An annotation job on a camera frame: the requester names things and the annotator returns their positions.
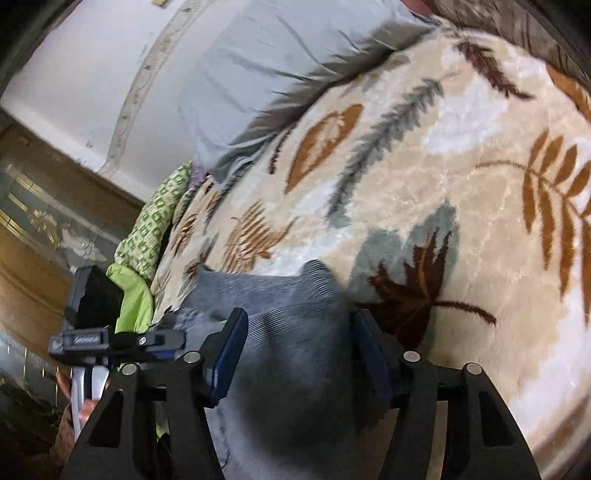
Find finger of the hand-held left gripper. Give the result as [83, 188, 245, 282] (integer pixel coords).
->
[111, 318, 186, 365]

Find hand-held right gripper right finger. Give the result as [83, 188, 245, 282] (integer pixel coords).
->
[352, 308, 543, 480]

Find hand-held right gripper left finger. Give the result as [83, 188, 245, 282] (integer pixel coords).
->
[60, 307, 250, 480]

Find person's left hand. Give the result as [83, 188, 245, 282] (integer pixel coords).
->
[55, 369, 112, 423]

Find lime green cloth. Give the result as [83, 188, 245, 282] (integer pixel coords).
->
[106, 263, 156, 372]

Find wooden glazed door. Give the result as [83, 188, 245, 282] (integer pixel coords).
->
[0, 113, 145, 384]

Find green checked pillow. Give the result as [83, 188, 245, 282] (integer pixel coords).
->
[115, 161, 195, 283]

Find leaf print blanket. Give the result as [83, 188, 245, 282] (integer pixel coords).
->
[150, 28, 591, 480]

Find grey pillow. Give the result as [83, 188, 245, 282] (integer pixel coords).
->
[178, 0, 440, 186]

